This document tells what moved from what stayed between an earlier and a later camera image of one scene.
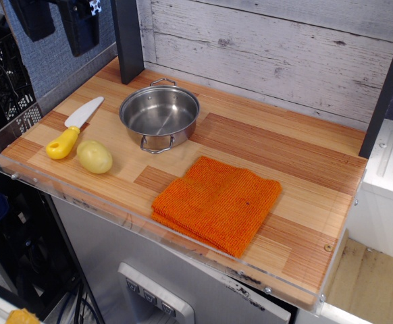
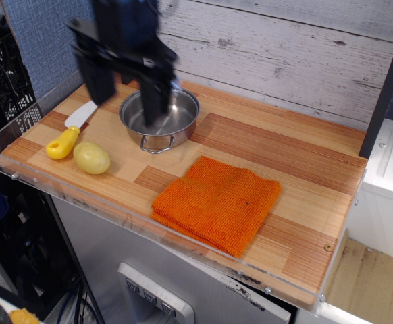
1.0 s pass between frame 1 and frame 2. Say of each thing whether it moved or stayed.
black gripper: moved
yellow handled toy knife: stayed
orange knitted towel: stayed
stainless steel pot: stayed
